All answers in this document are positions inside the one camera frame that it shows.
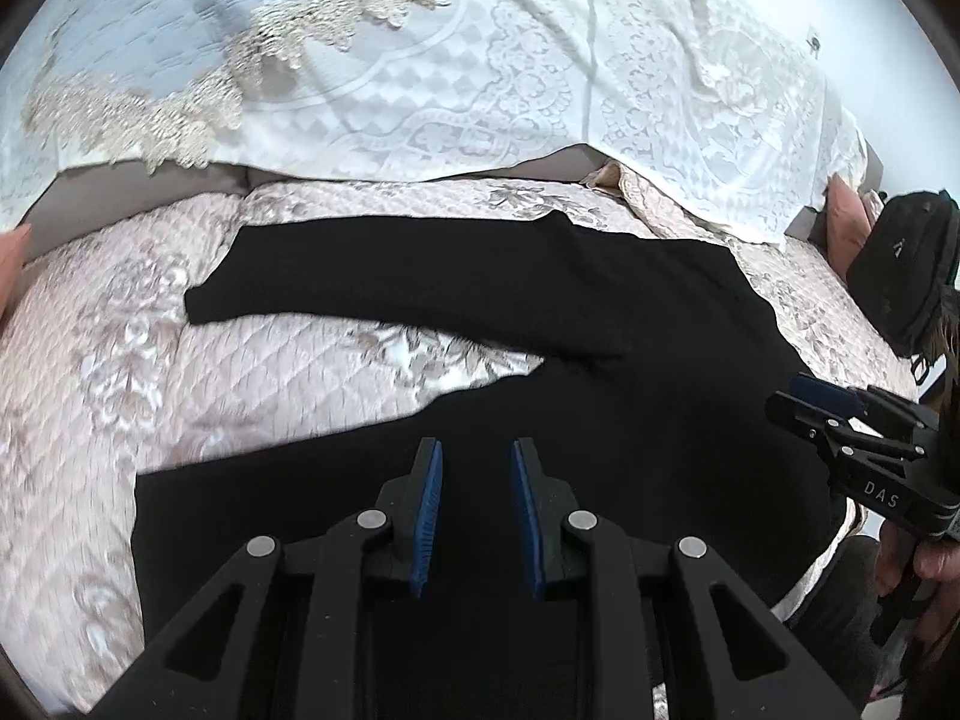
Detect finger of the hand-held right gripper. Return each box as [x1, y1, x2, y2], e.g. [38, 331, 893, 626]
[765, 392, 931, 467]
[787, 373, 940, 437]

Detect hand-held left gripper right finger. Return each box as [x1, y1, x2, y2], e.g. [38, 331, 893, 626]
[510, 435, 863, 720]

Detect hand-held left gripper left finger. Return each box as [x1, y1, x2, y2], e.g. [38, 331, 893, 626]
[90, 437, 445, 720]

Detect black pants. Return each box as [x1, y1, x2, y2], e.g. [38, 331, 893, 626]
[129, 211, 850, 720]

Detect person's right hand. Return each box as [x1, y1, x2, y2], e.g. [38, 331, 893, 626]
[876, 516, 960, 635]

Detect black bag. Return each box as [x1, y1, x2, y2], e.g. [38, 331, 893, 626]
[846, 191, 960, 362]

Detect pink pillow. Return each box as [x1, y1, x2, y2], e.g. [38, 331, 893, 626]
[825, 174, 875, 278]
[0, 225, 33, 331]

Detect pink quilted floral bedspread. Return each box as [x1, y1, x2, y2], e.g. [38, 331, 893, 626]
[0, 165, 923, 720]

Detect white lace cover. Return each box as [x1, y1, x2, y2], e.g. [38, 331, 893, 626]
[0, 0, 871, 248]

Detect grey headboard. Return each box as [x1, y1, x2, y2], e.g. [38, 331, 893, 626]
[21, 142, 826, 265]

